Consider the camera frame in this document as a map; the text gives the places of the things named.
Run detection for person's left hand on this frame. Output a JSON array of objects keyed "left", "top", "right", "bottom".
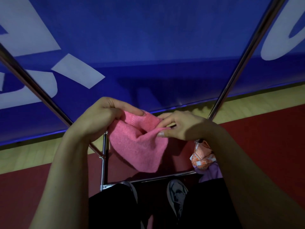
[{"left": 68, "top": 97, "right": 146, "bottom": 142}]

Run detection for person's right hand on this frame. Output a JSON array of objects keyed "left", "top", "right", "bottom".
[{"left": 156, "top": 110, "right": 215, "bottom": 142}]

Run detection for orange patterned towel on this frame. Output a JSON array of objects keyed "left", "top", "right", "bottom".
[{"left": 190, "top": 140, "right": 217, "bottom": 170}]

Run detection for pink towel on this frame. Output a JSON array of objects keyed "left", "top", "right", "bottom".
[{"left": 108, "top": 111, "right": 171, "bottom": 173}]

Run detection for purple towel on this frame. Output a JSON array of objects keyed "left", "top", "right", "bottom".
[{"left": 194, "top": 162, "right": 223, "bottom": 183}]

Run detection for metal drying rack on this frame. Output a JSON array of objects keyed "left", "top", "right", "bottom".
[{"left": 0, "top": 0, "right": 288, "bottom": 192}]

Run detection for person's left forearm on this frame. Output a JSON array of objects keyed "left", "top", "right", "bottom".
[{"left": 30, "top": 131, "right": 96, "bottom": 229}]

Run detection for person's right forearm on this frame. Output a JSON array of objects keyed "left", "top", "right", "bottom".
[{"left": 204, "top": 124, "right": 305, "bottom": 229}]

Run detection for person's right grey shoe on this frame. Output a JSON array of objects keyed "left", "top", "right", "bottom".
[{"left": 166, "top": 179, "right": 189, "bottom": 218}]

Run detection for person's grey shoe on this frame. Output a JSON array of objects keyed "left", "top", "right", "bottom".
[
  {"left": 166, "top": 179, "right": 189, "bottom": 218},
  {"left": 120, "top": 180, "right": 139, "bottom": 204}
]

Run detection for person's left grey shoe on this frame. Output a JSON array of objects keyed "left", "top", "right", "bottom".
[{"left": 120, "top": 180, "right": 139, "bottom": 204}]

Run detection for person's black trousers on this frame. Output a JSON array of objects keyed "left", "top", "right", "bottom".
[{"left": 88, "top": 175, "right": 242, "bottom": 229}]

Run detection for blue banner with white print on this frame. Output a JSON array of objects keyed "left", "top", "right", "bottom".
[{"left": 0, "top": 0, "right": 305, "bottom": 146}]

